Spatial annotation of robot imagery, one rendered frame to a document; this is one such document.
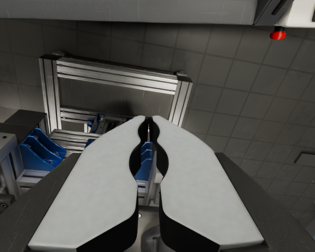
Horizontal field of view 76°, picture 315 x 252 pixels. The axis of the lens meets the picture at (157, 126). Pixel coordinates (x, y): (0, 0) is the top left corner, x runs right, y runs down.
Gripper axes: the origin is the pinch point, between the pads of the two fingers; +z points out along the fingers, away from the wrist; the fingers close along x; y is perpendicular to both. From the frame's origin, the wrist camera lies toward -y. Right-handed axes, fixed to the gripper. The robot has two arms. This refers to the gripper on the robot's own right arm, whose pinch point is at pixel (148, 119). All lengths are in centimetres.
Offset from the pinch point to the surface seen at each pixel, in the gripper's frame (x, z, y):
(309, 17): 26.6, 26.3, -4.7
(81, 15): -11.4, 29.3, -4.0
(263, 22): 20.3, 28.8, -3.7
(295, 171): 138, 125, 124
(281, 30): 33, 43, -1
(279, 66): 89, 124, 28
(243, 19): 16.9, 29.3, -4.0
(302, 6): 24.8, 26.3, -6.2
